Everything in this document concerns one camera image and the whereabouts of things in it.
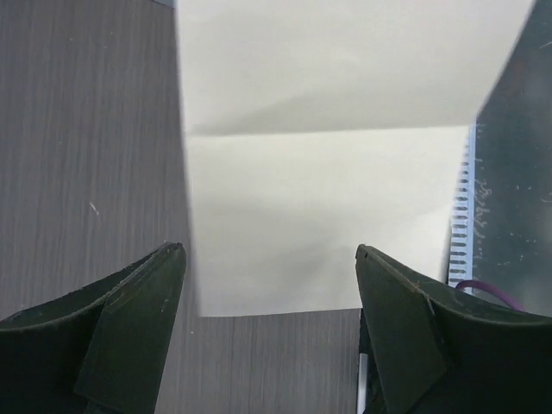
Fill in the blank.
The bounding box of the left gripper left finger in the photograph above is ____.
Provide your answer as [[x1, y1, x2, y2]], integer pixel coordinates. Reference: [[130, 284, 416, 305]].
[[1, 243, 186, 414]]

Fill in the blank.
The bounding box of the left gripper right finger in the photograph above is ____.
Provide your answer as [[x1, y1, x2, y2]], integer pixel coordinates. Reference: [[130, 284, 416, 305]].
[[355, 245, 551, 413]]

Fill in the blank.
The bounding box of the beige letter paper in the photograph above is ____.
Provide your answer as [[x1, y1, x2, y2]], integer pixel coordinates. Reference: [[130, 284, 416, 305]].
[[176, 1, 534, 317]]

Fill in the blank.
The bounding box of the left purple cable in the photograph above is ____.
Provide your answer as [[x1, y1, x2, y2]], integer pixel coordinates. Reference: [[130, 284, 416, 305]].
[[455, 279, 525, 311]]

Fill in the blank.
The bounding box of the white slotted cable duct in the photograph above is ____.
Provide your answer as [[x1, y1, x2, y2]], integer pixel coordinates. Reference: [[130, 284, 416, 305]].
[[448, 126, 477, 287]]

